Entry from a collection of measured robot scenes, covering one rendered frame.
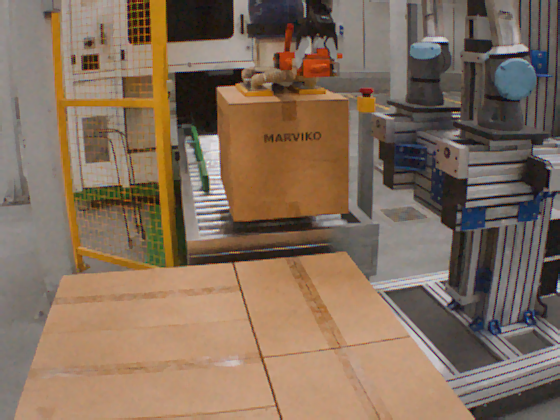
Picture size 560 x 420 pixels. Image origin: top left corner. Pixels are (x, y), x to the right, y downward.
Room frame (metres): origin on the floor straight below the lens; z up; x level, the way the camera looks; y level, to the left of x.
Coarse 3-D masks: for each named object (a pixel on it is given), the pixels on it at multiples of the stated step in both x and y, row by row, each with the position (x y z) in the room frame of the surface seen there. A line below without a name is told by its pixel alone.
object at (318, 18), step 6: (312, 6) 1.52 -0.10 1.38; (318, 6) 1.52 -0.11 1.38; (324, 6) 1.52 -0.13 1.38; (312, 12) 1.50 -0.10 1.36; (318, 12) 1.49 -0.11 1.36; (324, 12) 1.49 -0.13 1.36; (312, 18) 1.49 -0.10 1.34; (318, 18) 1.45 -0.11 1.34; (324, 18) 1.45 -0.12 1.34; (330, 18) 1.46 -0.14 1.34; (318, 24) 1.44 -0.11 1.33; (324, 24) 1.44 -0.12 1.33; (330, 24) 1.44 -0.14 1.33
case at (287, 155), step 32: (224, 96) 1.98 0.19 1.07; (288, 96) 1.92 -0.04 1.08; (320, 96) 1.91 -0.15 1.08; (224, 128) 1.98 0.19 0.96; (256, 128) 1.78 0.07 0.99; (288, 128) 1.80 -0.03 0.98; (320, 128) 1.82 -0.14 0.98; (224, 160) 2.07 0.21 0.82; (256, 160) 1.78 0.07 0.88; (288, 160) 1.80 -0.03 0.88; (320, 160) 1.82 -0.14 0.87; (256, 192) 1.78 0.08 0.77; (288, 192) 1.80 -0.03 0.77; (320, 192) 1.82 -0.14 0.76
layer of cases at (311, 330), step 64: (320, 256) 1.77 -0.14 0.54; (64, 320) 1.32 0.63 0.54; (128, 320) 1.33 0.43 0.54; (192, 320) 1.34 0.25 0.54; (256, 320) 1.34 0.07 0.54; (320, 320) 1.33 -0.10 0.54; (384, 320) 1.32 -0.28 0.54; (64, 384) 1.01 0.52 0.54; (128, 384) 1.02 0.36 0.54; (192, 384) 1.03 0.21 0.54; (256, 384) 1.04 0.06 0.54; (320, 384) 1.03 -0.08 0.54; (384, 384) 1.02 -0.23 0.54; (448, 384) 1.00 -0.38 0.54
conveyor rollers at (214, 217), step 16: (192, 144) 3.70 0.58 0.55; (208, 144) 3.70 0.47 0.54; (192, 160) 3.25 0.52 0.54; (208, 160) 3.26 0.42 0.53; (192, 176) 2.89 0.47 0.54; (192, 192) 2.62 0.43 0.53; (224, 192) 2.56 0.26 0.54; (208, 208) 2.36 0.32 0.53; (224, 208) 2.30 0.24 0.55; (208, 224) 2.11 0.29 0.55; (224, 224) 2.11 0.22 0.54; (240, 224) 2.12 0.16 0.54; (256, 224) 2.13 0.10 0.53; (272, 224) 2.14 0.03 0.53; (288, 224) 2.08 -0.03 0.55; (304, 224) 2.09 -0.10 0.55; (320, 224) 2.09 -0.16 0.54; (336, 224) 2.10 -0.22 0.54
